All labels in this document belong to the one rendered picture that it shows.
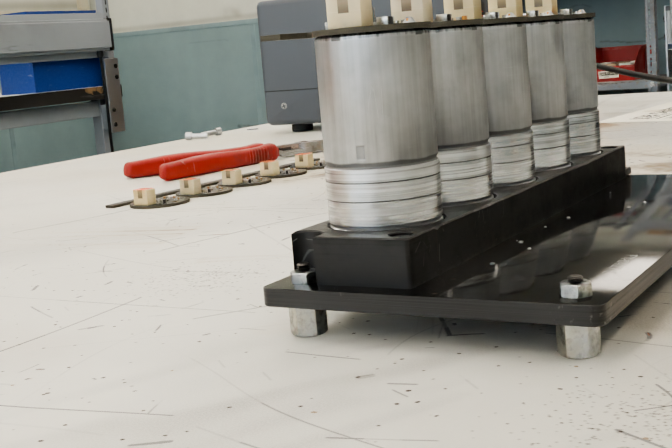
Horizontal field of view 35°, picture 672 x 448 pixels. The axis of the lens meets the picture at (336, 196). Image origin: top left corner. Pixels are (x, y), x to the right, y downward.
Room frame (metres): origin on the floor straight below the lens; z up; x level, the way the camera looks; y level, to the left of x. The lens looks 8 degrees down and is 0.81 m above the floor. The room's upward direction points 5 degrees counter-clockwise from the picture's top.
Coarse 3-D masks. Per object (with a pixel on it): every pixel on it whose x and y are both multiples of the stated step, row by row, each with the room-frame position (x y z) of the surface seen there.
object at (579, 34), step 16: (576, 32) 0.31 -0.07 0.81; (592, 32) 0.32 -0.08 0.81; (576, 48) 0.31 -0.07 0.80; (592, 48) 0.32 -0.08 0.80; (576, 64) 0.31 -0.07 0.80; (592, 64) 0.31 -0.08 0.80; (576, 80) 0.31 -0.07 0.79; (592, 80) 0.31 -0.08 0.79; (576, 96) 0.31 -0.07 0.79; (592, 96) 0.31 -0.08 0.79; (576, 112) 0.31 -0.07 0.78; (592, 112) 0.31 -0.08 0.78; (576, 128) 0.31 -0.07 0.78; (592, 128) 0.31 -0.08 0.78; (576, 144) 0.31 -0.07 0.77; (592, 144) 0.31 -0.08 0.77
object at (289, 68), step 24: (288, 0) 0.77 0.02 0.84; (312, 0) 0.76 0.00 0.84; (384, 0) 0.74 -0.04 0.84; (432, 0) 0.72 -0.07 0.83; (264, 24) 0.78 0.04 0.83; (288, 24) 0.77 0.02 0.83; (312, 24) 0.76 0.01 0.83; (264, 48) 0.78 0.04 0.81; (288, 48) 0.77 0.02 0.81; (312, 48) 0.76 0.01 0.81; (264, 72) 0.78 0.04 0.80; (288, 72) 0.77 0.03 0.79; (312, 72) 0.76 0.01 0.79; (288, 96) 0.77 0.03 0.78; (312, 96) 0.76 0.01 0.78; (288, 120) 0.77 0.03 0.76; (312, 120) 0.76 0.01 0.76
